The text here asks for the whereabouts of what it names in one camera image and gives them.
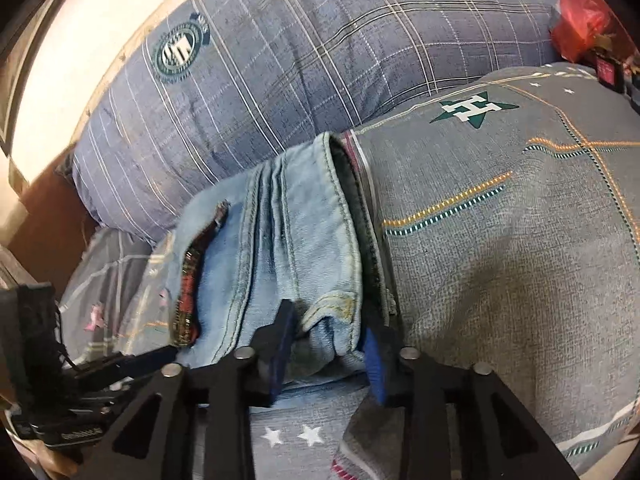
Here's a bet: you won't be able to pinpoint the red plastic bag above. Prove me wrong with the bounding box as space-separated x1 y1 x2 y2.
550 0 611 63

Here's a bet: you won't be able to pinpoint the brown wooden headboard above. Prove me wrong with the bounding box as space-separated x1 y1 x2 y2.
9 152 98 298

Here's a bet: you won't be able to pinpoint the light blue denim jeans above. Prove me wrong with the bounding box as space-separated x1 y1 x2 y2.
166 133 390 384

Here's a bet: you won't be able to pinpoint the blue plaid pillow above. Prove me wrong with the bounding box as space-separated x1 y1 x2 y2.
72 0 558 242

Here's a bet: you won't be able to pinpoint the grey patterned bed quilt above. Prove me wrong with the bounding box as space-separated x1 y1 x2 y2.
62 64 639 479

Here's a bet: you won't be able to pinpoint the dark red small box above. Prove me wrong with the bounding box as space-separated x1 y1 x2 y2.
594 49 625 93

